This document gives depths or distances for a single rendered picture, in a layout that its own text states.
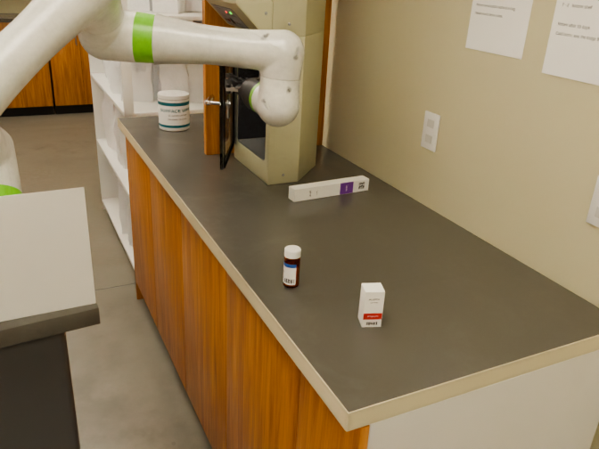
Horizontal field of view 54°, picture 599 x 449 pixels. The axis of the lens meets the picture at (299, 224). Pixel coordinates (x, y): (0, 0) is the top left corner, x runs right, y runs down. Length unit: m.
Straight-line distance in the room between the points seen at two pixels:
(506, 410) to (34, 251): 0.98
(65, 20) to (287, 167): 0.90
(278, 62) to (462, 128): 0.60
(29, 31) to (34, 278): 0.48
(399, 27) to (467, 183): 0.57
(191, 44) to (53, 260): 0.60
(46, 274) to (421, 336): 0.75
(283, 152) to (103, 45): 0.70
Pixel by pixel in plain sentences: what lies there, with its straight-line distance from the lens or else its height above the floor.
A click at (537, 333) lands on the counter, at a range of 1.33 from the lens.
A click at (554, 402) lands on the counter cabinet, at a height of 0.79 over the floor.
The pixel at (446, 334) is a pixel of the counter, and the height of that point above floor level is 0.94.
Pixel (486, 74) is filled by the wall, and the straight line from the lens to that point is 1.71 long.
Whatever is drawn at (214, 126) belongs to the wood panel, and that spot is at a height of 1.05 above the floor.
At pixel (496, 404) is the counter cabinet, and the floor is 0.84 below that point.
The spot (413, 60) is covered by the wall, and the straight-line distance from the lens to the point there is 1.96.
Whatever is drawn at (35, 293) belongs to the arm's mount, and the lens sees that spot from 1.29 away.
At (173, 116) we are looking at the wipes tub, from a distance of 2.55.
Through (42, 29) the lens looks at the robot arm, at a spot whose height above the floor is 1.47.
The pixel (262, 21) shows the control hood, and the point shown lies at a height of 1.45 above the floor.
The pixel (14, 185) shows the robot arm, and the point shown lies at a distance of 1.38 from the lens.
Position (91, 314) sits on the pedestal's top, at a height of 0.93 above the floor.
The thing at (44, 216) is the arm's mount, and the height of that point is 1.15.
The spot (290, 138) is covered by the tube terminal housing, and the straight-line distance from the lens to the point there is 1.93.
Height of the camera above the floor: 1.61
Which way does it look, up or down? 24 degrees down
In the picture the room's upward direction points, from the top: 3 degrees clockwise
